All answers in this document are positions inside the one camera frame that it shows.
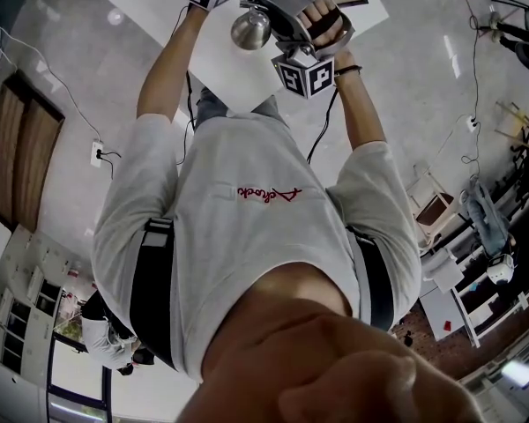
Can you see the person's chin and neck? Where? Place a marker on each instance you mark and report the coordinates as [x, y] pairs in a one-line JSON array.
[[317, 359]]

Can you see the person's right forearm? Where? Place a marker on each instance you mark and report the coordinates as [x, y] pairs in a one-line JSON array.
[[357, 108]]

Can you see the white shelf rack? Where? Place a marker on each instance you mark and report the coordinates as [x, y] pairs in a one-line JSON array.
[[489, 306]]

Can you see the white cabinets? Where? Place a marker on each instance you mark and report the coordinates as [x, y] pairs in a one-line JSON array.
[[22, 289]]

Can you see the person's white t-shirt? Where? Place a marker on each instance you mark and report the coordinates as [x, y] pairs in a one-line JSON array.
[[247, 245]]

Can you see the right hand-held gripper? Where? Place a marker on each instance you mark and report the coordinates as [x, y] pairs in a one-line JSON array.
[[286, 21]]

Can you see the person's left leg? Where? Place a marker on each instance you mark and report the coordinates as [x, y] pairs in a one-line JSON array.
[[211, 106]]

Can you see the white chair with wooden seat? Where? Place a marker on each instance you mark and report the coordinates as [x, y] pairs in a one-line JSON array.
[[432, 210]]

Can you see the person's leg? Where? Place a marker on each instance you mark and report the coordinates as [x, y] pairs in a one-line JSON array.
[[211, 106], [271, 108]]

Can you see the white table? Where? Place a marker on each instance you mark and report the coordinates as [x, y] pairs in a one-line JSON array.
[[247, 82]]

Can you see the white power strip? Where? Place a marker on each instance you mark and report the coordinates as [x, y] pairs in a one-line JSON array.
[[471, 123], [97, 152]]

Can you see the white round device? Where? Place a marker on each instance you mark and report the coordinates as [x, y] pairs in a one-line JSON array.
[[501, 271]]

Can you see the person's right leg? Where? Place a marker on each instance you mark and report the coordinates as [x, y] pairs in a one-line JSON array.
[[271, 108]]

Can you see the wooden frame stand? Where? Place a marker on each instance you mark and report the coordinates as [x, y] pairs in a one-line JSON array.
[[518, 123]]

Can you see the wooden door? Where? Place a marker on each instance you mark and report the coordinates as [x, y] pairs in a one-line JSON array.
[[24, 152]]

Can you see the silver desk lamp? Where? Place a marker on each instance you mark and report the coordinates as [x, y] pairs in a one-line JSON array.
[[249, 31]]

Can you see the person's right hand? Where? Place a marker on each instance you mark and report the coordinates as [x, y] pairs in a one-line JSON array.
[[321, 18]]

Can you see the black wrist band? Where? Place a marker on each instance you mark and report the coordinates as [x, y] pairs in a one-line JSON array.
[[349, 69]]

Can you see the person's left forearm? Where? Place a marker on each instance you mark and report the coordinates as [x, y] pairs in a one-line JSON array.
[[167, 69]]

